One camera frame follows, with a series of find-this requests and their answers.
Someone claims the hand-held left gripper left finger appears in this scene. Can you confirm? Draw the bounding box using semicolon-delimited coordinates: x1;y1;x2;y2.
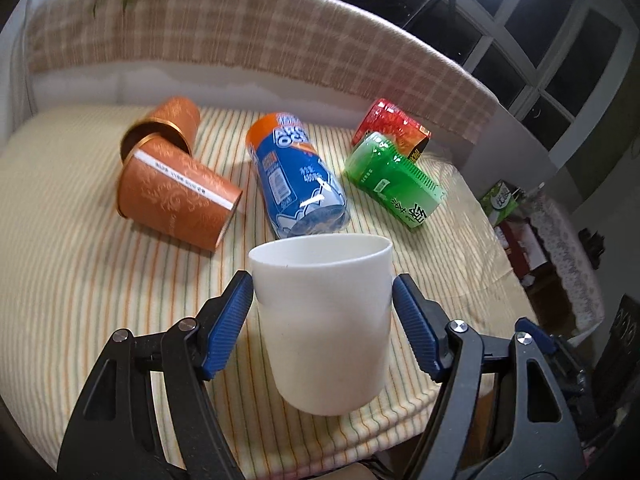
56;270;255;480

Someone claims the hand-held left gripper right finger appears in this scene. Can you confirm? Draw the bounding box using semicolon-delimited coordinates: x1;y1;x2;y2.
392;274;587;480

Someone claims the white cup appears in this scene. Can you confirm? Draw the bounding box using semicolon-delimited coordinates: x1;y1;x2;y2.
248;233;394;416

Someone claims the striped yellow tablecloth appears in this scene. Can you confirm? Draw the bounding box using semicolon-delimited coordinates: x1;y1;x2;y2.
0;105;540;469

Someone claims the orange patterned canister body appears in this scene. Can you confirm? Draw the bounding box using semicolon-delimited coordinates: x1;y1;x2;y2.
116;138;244;252

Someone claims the green paper box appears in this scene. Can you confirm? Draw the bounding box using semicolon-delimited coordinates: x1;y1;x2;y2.
479;180;521;227

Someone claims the blue cylindrical snack canister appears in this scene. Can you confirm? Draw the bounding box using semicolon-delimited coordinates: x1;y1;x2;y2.
246;112;350;239

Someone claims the lace-covered side table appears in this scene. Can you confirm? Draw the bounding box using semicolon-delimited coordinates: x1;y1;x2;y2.
520;195;607;334

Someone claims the red snack canister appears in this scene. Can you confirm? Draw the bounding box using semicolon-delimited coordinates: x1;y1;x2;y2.
351;98;432;162

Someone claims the orange patterned canister lid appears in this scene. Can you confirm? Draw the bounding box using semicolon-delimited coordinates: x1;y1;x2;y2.
121;97;201;165

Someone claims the plaid sofa backrest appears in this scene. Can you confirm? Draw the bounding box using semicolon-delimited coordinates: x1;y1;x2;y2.
25;0;501;143

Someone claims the window frame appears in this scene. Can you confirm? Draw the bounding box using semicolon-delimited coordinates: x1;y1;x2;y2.
320;0;640;156

